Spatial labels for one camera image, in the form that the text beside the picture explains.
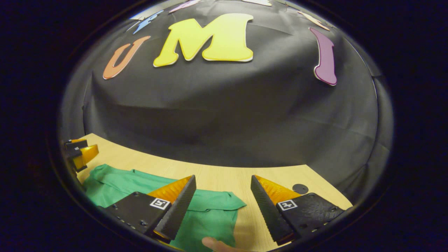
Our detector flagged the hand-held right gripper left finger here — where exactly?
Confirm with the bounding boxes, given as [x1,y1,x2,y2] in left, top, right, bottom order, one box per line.
[98,175,197,242]

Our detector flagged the green T-shirt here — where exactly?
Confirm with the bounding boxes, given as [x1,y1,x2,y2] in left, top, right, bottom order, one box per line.
[83,164,247,252]

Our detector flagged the black backdrop cloth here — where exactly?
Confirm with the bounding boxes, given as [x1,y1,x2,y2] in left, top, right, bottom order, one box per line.
[59,0,392,203]

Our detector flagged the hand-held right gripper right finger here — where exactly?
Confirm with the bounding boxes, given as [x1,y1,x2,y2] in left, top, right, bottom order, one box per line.
[251,175,350,245]

